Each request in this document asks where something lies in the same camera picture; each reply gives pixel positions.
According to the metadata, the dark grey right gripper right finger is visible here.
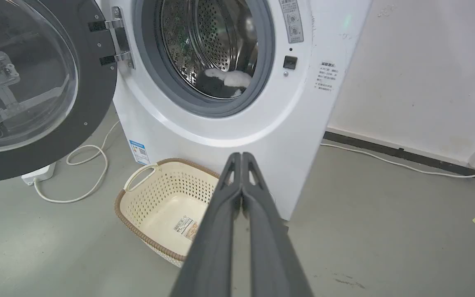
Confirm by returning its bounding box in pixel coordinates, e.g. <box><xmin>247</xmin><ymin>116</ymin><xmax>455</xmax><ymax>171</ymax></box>
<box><xmin>242</xmin><ymin>152</ymin><xmax>314</xmax><ymax>297</ymax></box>

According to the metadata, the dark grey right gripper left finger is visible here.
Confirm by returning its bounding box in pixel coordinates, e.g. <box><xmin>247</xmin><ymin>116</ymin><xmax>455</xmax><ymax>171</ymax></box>
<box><xmin>170</xmin><ymin>152</ymin><xmax>242</xmax><ymax>297</ymax></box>

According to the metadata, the white front-load washing machine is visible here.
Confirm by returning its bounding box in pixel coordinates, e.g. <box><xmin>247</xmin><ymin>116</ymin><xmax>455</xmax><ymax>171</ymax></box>
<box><xmin>96</xmin><ymin>0</ymin><xmax>373</xmax><ymax>221</ymax></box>

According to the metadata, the round black washing machine door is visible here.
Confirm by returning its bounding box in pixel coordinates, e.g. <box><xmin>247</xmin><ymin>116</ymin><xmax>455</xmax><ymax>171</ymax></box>
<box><xmin>0</xmin><ymin>0</ymin><xmax>118</xmax><ymax>184</ymax></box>

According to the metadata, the cream perforated laundry basket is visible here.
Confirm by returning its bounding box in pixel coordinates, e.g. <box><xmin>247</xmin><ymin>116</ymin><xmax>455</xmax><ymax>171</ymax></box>
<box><xmin>115</xmin><ymin>158</ymin><xmax>221</xmax><ymax>268</ymax></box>

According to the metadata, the white and dark clothing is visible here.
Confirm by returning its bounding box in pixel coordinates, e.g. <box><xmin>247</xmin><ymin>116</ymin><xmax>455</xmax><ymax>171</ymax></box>
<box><xmin>195</xmin><ymin>68</ymin><xmax>253</xmax><ymax>99</ymax></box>

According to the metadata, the white power strip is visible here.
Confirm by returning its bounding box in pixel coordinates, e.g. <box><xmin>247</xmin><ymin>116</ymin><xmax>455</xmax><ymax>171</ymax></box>
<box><xmin>21</xmin><ymin>163</ymin><xmax>57</xmax><ymax>186</ymax></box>

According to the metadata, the white power strip cable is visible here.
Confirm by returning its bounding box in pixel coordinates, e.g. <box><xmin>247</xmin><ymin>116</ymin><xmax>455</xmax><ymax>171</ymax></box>
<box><xmin>34</xmin><ymin>120</ymin><xmax>121</xmax><ymax>204</ymax></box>

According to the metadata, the thin white wall cable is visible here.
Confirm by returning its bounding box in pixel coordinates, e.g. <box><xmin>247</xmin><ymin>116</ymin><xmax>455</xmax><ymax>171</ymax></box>
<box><xmin>320</xmin><ymin>142</ymin><xmax>475</xmax><ymax>179</ymax></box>

